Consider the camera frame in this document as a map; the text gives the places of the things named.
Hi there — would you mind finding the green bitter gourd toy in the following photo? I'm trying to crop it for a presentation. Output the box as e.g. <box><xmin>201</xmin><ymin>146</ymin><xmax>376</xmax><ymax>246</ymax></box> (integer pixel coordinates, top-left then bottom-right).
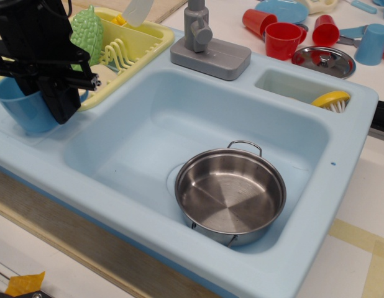
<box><xmin>70</xmin><ymin>5</ymin><xmax>104</xmax><ymax>66</ymax></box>

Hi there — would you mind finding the yellow dish brush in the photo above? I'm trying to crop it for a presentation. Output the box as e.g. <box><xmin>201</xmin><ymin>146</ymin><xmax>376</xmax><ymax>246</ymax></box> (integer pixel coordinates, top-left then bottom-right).
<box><xmin>311</xmin><ymin>91</ymin><xmax>350</xmax><ymax>113</ymax></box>

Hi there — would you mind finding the translucent white spatula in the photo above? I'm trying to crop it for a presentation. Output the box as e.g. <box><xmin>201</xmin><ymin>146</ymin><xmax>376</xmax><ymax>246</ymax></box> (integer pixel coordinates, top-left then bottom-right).
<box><xmin>121</xmin><ymin>0</ymin><xmax>153</xmax><ymax>27</ymax></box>

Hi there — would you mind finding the cream toy appliance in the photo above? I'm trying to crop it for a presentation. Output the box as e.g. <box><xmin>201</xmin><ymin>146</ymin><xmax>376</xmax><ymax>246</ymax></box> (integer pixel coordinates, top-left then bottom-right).
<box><xmin>299</xmin><ymin>0</ymin><xmax>338</xmax><ymax>14</ymax></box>

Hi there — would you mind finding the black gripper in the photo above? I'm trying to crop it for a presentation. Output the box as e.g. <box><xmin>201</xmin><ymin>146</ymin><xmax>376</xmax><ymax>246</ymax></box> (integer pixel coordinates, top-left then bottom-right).
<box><xmin>0</xmin><ymin>1</ymin><xmax>100</xmax><ymax>124</ymax></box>

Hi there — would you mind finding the blue cup upside down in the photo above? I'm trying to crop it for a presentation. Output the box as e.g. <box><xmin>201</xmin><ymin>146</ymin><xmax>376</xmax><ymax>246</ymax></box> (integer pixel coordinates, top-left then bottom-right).
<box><xmin>354</xmin><ymin>24</ymin><xmax>384</xmax><ymax>66</ymax></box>

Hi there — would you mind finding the blue plastic plate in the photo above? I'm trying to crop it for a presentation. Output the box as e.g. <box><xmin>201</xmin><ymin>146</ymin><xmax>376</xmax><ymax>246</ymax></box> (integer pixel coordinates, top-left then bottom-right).
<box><xmin>255</xmin><ymin>0</ymin><xmax>309</xmax><ymax>24</ymax></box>

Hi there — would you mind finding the stainless steel pot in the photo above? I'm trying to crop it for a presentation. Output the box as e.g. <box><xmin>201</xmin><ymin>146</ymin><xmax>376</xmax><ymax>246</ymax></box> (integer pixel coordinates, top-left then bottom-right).
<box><xmin>175</xmin><ymin>140</ymin><xmax>286</xmax><ymax>248</ymax></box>

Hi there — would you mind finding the light blue toy sink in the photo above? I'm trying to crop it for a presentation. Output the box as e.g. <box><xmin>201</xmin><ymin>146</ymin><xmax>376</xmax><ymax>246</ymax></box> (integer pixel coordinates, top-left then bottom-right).
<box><xmin>0</xmin><ymin>50</ymin><xmax>378</xmax><ymax>297</ymax></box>

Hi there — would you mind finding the grey toy faucet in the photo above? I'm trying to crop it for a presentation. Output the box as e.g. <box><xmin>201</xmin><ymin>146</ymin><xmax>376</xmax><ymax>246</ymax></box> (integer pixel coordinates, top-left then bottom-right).
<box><xmin>170</xmin><ymin>1</ymin><xmax>252</xmax><ymax>81</ymax></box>

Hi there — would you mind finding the red mug front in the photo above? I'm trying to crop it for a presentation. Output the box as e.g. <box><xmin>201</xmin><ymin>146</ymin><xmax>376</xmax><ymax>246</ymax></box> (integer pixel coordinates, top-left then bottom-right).
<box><xmin>265</xmin><ymin>22</ymin><xmax>307</xmax><ymax>61</ymax></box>

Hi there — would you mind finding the steel pot lid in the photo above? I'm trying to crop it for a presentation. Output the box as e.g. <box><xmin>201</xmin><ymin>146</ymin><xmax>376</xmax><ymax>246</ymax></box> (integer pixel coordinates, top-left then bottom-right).
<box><xmin>291</xmin><ymin>47</ymin><xmax>356</xmax><ymax>79</ymax></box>

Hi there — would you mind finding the black bar right edge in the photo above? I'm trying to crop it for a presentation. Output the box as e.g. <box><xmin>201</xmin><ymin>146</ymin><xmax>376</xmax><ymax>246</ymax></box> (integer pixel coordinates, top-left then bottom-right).
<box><xmin>370</xmin><ymin>101</ymin><xmax>384</xmax><ymax>132</ymax></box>

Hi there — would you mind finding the blue toy knife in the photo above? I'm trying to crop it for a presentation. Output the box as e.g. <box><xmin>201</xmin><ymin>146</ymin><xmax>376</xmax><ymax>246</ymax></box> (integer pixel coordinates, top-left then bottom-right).
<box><xmin>339</xmin><ymin>25</ymin><xmax>367</xmax><ymax>38</ymax></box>

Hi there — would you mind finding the yellow dish rack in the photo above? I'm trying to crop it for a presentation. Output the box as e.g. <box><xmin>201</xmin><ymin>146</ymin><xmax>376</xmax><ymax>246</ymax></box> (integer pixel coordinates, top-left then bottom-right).
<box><xmin>0</xmin><ymin>7</ymin><xmax>175</xmax><ymax>112</ymax></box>

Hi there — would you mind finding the blue plastic mug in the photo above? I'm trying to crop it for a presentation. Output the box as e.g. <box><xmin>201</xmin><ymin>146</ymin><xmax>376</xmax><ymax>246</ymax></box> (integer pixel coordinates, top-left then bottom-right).
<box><xmin>0</xmin><ymin>76</ymin><xmax>89</xmax><ymax>133</ymax></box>

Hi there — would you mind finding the yellow tape piece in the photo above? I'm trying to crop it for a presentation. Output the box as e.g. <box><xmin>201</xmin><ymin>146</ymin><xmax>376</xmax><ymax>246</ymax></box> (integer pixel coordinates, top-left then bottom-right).
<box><xmin>4</xmin><ymin>271</ymin><xmax>45</xmax><ymax>297</ymax></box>

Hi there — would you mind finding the red cup lying left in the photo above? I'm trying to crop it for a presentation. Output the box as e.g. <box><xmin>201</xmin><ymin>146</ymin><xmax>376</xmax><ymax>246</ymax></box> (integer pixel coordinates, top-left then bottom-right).
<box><xmin>242</xmin><ymin>9</ymin><xmax>278</xmax><ymax>38</ymax></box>

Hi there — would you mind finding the red cup upside down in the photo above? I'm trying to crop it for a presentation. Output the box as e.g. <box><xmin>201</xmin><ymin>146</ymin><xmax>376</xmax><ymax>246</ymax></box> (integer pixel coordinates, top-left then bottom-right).
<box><xmin>312</xmin><ymin>14</ymin><xmax>340</xmax><ymax>47</ymax></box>

